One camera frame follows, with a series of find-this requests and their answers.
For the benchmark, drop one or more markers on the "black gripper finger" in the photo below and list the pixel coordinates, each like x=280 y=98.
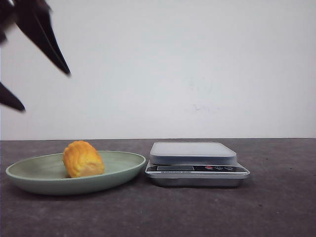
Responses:
x=33 y=18
x=8 y=99

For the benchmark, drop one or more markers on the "yellow corn cob piece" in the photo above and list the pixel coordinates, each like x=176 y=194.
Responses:
x=81 y=159

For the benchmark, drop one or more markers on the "light green oval plate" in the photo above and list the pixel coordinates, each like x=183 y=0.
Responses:
x=47 y=175

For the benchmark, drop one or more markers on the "silver digital kitchen scale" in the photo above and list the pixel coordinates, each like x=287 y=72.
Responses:
x=194 y=164

